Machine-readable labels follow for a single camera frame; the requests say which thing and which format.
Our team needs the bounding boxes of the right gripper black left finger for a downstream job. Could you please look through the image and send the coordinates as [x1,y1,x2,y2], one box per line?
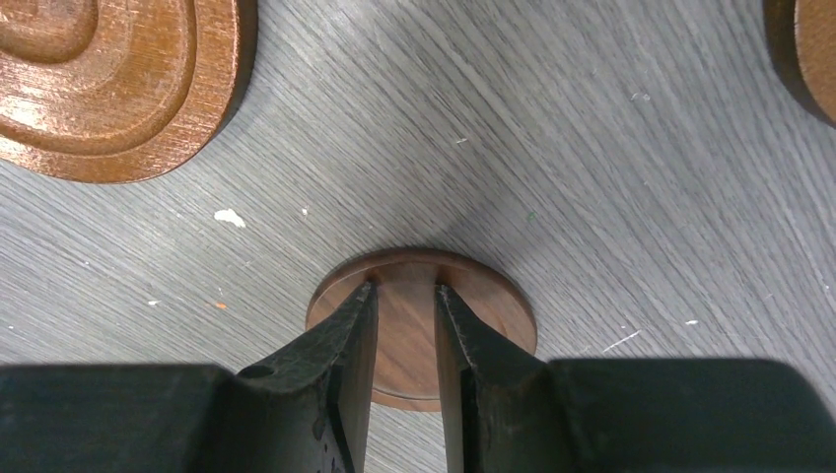
[1,282,378,472]

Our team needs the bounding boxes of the dark walnut wooden coaster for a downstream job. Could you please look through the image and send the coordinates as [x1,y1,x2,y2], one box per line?
[306,248,537,412]

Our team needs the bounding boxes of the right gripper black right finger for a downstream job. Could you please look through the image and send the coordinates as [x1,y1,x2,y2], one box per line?
[435,285,835,472]

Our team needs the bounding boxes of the light brown wooden coaster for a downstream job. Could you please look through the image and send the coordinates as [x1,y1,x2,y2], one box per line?
[1,1,258,183]

